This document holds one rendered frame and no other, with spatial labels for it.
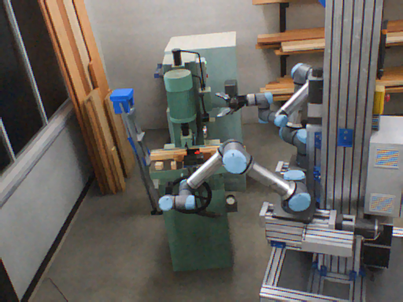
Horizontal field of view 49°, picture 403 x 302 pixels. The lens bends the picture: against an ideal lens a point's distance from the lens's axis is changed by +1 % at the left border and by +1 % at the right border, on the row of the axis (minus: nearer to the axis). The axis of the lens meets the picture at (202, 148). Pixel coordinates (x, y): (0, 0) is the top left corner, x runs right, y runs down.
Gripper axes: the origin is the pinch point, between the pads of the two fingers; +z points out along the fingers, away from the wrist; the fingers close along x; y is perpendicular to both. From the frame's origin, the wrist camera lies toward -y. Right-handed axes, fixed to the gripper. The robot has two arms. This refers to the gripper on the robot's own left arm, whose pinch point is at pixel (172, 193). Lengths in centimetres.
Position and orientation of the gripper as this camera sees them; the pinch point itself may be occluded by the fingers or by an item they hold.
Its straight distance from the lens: 270.9
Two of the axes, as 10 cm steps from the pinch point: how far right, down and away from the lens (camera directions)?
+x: 10.0, -0.3, -0.5
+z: 0.5, 0.1, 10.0
